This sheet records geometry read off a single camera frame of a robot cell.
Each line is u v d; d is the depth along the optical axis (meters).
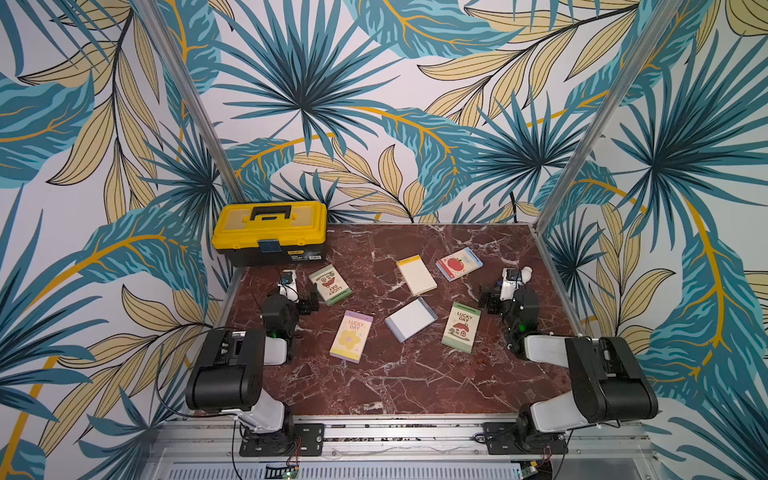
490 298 0.84
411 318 0.96
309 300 0.84
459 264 1.07
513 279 0.79
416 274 1.05
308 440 0.73
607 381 0.45
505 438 0.73
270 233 1.00
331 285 1.00
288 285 0.78
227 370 0.46
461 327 0.92
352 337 0.90
